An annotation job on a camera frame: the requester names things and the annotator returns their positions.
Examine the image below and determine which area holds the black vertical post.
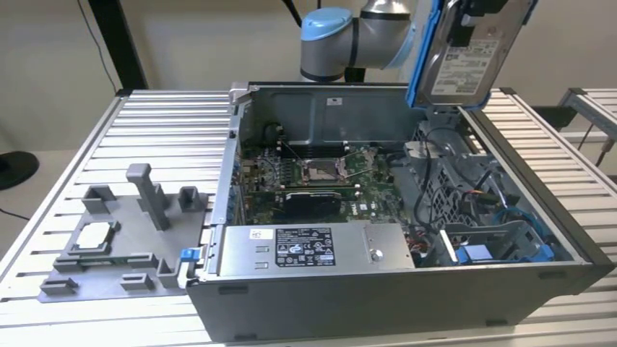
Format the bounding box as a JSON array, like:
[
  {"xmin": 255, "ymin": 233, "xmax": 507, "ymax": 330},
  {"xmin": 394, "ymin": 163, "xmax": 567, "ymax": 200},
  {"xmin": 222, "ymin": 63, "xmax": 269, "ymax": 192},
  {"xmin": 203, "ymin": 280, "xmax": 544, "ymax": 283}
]
[{"xmin": 85, "ymin": 0, "xmax": 149, "ymax": 96}]

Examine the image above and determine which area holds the thin black wall cable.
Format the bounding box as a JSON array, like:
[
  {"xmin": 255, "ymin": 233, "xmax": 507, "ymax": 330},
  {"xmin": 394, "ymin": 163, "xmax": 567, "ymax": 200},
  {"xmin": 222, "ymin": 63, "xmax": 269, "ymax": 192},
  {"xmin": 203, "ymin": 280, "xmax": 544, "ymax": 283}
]
[{"xmin": 81, "ymin": 0, "xmax": 121, "ymax": 91}]

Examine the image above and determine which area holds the metal socket cover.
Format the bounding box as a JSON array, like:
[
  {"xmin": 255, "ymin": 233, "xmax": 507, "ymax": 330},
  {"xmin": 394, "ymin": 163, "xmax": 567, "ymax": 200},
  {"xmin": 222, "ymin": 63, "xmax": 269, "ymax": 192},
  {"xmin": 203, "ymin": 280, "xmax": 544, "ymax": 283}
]
[{"xmin": 342, "ymin": 150, "xmax": 381, "ymax": 175}]

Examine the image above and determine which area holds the CPU socket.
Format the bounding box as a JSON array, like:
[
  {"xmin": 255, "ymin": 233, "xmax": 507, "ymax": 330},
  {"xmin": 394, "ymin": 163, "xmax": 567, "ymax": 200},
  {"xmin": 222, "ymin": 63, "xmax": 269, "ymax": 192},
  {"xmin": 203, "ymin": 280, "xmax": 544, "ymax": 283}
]
[{"xmin": 294, "ymin": 155, "xmax": 354, "ymax": 188}]

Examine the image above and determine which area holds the blue wire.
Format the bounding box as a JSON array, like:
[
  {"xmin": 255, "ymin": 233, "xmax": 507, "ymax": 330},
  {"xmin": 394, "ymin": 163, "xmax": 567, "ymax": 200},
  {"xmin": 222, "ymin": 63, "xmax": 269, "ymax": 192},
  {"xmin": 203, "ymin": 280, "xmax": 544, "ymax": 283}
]
[{"xmin": 492, "ymin": 205, "xmax": 551, "ymax": 247}]

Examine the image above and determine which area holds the blue disk carrier in bay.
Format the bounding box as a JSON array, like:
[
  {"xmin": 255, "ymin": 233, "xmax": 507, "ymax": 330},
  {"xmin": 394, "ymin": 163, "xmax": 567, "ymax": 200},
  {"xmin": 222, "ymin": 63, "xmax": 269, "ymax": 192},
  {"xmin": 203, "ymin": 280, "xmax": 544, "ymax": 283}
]
[{"xmin": 454, "ymin": 244, "xmax": 496, "ymax": 267}]

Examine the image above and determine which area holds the open grey PC case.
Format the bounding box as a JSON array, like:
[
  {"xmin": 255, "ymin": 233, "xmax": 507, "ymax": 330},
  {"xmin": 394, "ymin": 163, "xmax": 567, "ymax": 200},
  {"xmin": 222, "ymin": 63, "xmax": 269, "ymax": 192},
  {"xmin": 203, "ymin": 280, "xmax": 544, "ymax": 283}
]
[{"xmin": 185, "ymin": 81, "xmax": 617, "ymax": 343}]

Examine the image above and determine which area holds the silver CPU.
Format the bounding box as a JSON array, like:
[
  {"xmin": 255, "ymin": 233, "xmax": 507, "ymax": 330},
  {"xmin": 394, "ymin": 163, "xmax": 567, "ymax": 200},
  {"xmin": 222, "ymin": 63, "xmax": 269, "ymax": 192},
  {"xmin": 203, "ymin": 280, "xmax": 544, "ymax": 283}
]
[{"xmin": 70, "ymin": 221, "xmax": 119, "ymax": 251}]

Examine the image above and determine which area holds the green motherboard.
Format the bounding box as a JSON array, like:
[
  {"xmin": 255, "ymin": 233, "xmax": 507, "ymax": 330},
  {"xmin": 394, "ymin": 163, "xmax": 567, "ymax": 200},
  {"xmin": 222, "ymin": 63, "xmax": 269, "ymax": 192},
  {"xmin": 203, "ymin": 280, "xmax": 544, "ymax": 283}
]
[{"xmin": 238, "ymin": 142, "xmax": 411, "ymax": 229}]

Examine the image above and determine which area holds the metal slat side table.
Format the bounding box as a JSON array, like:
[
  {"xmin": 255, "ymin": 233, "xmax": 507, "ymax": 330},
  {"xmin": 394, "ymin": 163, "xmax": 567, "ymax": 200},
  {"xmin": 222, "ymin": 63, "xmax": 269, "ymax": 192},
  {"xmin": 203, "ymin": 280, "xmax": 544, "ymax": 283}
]
[{"xmin": 558, "ymin": 87, "xmax": 617, "ymax": 145}]

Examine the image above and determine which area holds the grey metal disk bay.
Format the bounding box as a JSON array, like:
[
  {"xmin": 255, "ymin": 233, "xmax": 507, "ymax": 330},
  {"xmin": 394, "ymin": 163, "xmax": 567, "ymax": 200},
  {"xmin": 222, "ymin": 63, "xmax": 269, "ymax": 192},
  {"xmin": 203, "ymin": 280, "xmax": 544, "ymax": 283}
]
[{"xmin": 389, "ymin": 104, "xmax": 575, "ymax": 269}]

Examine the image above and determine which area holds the black round stand base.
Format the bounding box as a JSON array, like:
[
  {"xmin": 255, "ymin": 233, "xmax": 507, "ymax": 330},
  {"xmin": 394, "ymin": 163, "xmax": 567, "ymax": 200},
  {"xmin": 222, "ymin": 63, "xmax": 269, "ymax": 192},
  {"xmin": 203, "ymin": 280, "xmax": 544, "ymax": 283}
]
[{"xmin": 0, "ymin": 151, "xmax": 39, "ymax": 191}]

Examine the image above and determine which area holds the grey parts rack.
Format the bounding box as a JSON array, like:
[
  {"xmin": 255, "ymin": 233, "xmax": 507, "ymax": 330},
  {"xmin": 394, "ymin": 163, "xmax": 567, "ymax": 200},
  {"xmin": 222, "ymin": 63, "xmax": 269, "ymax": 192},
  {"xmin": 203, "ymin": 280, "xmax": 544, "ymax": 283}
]
[{"xmin": 35, "ymin": 162, "xmax": 214, "ymax": 304}]

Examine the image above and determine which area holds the silver power supply unit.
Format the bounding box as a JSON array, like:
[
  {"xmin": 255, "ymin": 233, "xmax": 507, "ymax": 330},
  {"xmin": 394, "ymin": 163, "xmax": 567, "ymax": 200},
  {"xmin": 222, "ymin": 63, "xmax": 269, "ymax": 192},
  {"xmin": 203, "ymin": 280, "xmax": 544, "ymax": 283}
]
[{"xmin": 214, "ymin": 222, "xmax": 417, "ymax": 278}]

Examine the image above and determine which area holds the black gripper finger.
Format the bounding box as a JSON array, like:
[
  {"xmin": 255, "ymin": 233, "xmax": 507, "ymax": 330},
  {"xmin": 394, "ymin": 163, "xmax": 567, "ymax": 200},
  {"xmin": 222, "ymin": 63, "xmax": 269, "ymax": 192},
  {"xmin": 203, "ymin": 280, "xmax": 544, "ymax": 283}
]
[{"xmin": 446, "ymin": 14, "xmax": 479, "ymax": 48}]

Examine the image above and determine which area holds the hard disk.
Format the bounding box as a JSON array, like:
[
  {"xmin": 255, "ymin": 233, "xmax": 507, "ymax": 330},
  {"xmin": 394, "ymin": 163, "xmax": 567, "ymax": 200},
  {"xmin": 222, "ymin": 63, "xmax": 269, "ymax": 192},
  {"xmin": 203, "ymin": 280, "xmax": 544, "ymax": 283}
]
[{"xmin": 406, "ymin": 0, "xmax": 539, "ymax": 110}]

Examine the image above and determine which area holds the black graphics card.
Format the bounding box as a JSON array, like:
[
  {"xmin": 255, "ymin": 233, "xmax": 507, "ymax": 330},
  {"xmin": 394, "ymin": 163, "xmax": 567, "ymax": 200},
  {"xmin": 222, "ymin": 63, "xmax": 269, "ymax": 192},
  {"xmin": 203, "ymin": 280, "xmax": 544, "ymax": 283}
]
[{"xmin": 281, "ymin": 191, "xmax": 345, "ymax": 218}]

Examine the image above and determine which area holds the black floor cable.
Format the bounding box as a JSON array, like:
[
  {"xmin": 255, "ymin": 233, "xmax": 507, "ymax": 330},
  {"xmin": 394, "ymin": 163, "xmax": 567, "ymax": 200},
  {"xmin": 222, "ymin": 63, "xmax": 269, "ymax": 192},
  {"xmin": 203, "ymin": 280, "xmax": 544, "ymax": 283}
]
[{"xmin": 0, "ymin": 207, "xmax": 30, "ymax": 222}]

